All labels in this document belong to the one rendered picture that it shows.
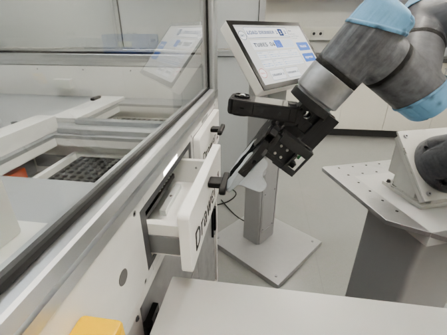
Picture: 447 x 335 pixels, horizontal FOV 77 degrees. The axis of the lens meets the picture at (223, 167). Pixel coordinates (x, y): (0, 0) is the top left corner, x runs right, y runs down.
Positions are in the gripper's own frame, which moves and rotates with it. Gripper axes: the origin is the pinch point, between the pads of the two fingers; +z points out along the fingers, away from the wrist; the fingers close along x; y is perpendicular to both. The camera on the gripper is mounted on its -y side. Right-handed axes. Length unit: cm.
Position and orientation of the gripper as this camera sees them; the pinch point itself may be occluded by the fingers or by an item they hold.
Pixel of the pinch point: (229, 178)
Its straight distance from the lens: 52.8
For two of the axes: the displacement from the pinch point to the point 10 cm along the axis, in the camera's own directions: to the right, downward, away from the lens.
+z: -5.6, 7.0, 4.3
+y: 8.1, 5.7, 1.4
